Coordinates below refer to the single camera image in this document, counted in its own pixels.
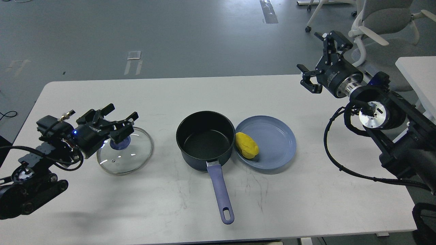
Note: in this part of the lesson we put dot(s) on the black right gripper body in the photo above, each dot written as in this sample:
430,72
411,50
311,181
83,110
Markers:
337,76

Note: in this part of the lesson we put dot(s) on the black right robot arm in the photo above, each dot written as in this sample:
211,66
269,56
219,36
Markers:
405,137

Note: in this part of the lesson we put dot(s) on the glass pot lid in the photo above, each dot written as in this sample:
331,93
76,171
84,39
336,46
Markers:
128,156

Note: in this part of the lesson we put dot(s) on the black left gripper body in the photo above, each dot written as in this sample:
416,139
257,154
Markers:
89,139

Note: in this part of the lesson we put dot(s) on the dark blue saucepan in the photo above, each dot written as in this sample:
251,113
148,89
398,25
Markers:
206,140

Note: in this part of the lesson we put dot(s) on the white side table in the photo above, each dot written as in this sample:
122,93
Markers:
420,72

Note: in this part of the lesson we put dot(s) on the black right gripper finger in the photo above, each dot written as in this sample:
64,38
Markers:
335,44
306,79

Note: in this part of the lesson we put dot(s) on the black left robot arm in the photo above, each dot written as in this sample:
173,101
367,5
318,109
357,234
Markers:
32,184

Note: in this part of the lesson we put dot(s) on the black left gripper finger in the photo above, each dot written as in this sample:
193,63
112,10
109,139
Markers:
118,131
95,118

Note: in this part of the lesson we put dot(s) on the grey office chair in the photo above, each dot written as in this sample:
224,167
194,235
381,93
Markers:
384,31

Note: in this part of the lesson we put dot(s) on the light blue plate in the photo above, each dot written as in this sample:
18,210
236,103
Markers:
276,141

